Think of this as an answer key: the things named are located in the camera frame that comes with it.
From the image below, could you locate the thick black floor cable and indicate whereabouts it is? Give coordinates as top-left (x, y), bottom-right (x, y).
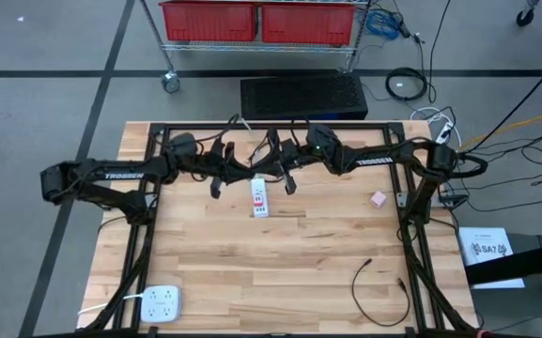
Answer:
top-left (461, 46), bottom-right (542, 155)

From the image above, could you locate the red plastic storage bin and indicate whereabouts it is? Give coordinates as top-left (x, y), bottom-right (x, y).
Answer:
top-left (259, 1), bottom-right (358, 47)
top-left (158, 0), bottom-right (259, 43)

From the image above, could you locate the chrome wire shelf rack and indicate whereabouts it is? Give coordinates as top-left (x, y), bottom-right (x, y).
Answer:
top-left (137, 0), bottom-right (374, 94)

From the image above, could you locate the grey side table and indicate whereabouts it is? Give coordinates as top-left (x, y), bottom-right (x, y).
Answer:
top-left (474, 232), bottom-right (542, 338)

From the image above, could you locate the thin black floor cable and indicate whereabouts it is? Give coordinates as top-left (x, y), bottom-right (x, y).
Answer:
top-left (426, 0), bottom-right (453, 104)

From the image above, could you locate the white floor power strip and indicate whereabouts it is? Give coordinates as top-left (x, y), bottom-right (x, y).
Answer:
top-left (409, 106), bottom-right (463, 147)

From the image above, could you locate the pink USB charger adapter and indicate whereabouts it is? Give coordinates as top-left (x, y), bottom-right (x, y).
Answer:
top-left (369, 190), bottom-right (389, 209)

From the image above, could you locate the long white power strip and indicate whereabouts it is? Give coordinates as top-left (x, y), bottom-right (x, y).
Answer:
top-left (240, 116), bottom-right (271, 220)

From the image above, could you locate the black caster wheel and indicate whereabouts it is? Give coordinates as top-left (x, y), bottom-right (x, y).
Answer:
top-left (514, 0), bottom-right (535, 28)

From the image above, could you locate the square white outlet hub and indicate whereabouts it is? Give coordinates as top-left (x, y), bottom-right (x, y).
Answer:
top-left (76, 284), bottom-right (183, 325)

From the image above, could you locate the black perforated computer case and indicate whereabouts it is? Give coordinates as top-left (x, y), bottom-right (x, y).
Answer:
top-left (239, 71), bottom-right (370, 122)

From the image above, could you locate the blue cable coil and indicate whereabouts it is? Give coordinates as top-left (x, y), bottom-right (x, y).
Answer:
top-left (364, 8), bottom-right (401, 41)

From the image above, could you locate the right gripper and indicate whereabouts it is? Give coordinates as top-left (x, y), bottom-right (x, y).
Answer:
top-left (265, 128), bottom-right (311, 197)

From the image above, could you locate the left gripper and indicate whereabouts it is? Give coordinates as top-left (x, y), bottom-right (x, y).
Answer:
top-left (197, 140), bottom-right (270, 202)

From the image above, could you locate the black power adapter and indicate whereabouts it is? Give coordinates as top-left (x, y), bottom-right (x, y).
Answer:
top-left (390, 9), bottom-right (426, 46)

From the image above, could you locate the black metal beam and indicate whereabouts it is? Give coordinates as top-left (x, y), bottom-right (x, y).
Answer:
top-left (464, 238), bottom-right (542, 287)

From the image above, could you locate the black aluminium table frame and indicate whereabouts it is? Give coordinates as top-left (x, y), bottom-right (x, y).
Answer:
top-left (81, 120), bottom-right (482, 338)

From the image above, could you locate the black cable coil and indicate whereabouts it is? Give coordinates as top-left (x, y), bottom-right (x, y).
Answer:
top-left (384, 66), bottom-right (429, 102)

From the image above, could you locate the white printed paper sheet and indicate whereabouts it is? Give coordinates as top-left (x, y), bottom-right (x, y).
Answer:
top-left (457, 226), bottom-right (526, 289)

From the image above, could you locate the yellow floor cable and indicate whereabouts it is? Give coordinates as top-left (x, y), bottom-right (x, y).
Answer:
top-left (471, 105), bottom-right (542, 147)

